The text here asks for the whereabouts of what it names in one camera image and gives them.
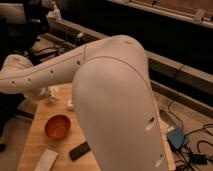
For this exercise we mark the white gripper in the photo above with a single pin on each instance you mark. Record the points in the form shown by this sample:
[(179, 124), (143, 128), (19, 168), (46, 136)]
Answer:
[(42, 93)]

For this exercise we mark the white ceramic cup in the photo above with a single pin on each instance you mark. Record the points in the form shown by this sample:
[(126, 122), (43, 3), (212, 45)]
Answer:
[(52, 99)]

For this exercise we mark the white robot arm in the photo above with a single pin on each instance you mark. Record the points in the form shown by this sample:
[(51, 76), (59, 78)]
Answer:
[(112, 98)]

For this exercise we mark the red ceramic bowl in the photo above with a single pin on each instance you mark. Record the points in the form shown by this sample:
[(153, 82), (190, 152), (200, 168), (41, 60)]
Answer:
[(57, 127)]

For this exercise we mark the black remote control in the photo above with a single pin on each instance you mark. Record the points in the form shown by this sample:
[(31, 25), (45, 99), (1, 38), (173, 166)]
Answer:
[(79, 151)]

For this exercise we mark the white remote control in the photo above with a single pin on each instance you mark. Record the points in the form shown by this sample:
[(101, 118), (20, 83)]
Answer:
[(46, 161)]

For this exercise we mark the black office chair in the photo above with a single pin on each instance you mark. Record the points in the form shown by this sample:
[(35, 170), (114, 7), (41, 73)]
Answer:
[(24, 36)]

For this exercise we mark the blue electronic box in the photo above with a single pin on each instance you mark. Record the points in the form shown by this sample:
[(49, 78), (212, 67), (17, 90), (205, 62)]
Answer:
[(177, 139)]

